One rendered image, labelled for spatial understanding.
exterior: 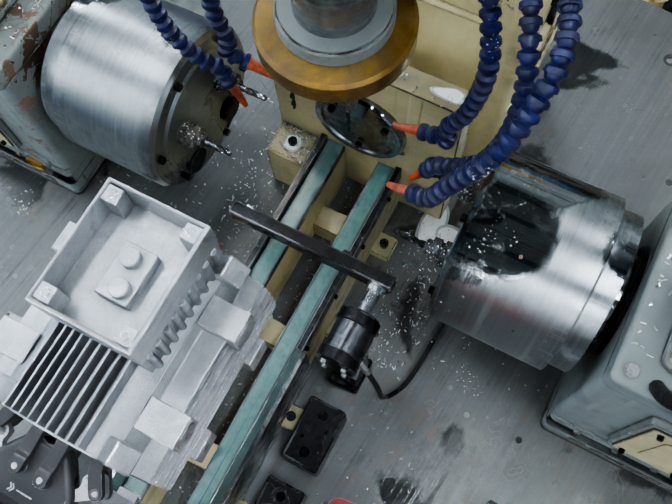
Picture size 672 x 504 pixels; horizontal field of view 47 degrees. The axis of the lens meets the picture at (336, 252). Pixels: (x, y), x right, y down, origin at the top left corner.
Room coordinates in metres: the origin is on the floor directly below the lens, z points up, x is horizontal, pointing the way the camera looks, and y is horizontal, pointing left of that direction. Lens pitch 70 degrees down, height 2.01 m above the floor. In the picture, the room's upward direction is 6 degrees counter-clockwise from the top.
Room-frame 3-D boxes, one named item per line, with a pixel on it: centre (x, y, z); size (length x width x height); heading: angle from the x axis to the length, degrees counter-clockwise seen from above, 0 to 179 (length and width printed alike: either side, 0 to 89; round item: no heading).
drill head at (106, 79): (0.68, 0.29, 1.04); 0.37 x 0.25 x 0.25; 57
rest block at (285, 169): (0.61, 0.05, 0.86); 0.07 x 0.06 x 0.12; 57
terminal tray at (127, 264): (0.22, 0.17, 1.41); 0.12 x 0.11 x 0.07; 147
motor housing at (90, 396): (0.19, 0.19, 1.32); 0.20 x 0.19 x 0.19; 147
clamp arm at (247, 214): (0.38, 0.03, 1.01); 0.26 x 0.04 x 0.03; 57
